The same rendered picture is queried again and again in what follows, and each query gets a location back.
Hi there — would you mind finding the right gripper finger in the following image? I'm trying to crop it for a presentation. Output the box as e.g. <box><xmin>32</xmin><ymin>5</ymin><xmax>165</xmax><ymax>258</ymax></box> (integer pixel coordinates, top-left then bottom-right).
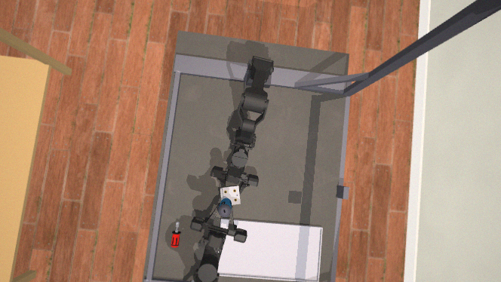
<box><xmin>239</xmin><ymin>182</ymin><xmax>250</xmax><ymax>194</ymax></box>
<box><xmin>218</xmin><ymin>177</ymin><xmax>226</xmax><ymax>188</ymax></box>

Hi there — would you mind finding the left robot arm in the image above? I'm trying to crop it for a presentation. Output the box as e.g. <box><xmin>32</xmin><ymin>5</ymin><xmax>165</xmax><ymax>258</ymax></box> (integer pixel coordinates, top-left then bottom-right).
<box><xmin>193</xmin><ymin>232</ymin><xmax>226</xmax><ymax>282</ymax></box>

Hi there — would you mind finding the red hand nut driver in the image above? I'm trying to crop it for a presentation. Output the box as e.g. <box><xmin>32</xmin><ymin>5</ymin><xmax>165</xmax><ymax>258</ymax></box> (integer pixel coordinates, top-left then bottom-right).
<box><xmin>171</xmin><ymin>222</ymin><xmax>181</xmax><ymax>247</ymax></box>

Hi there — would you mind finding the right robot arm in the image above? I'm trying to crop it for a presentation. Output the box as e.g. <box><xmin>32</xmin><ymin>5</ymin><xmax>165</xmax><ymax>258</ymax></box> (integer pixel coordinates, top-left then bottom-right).
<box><xmin>226</xmin><ymin>56</ymin><xmax>274</xmax><ymax>184</ymax></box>

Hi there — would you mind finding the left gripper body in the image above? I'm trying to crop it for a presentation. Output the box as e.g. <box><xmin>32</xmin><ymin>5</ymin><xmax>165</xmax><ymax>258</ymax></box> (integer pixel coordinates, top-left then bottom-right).
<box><xmin>190</xmin><ymin>217</ymin><xmax>247</xmax><ymax>254</ymax></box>

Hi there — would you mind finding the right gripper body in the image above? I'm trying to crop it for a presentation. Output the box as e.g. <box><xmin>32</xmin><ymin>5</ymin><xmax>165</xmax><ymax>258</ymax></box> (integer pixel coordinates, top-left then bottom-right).
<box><xmin>211</xmin><ymin>165</ymin><xmax>259</xmax><ymax>187</ymax></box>

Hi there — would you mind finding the white metal bracket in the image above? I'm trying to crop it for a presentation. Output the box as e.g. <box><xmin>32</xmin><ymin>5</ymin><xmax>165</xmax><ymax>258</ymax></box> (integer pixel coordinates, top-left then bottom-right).
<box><xmin>220</xmin><ymin>186</ymin><xmax>241</xmax><ymax>205</ymax></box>

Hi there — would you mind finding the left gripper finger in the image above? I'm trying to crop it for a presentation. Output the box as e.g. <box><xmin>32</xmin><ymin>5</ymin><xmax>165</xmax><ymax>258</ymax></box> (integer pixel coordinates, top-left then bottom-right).
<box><xmin>203</xmin><ymin>203</ymin><xmax>220</xmax><ymax>225</ymax></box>
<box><xmin>228</xmin><ymin>206</ymin><xmax>237</xmax><ymax>232</ymax></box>

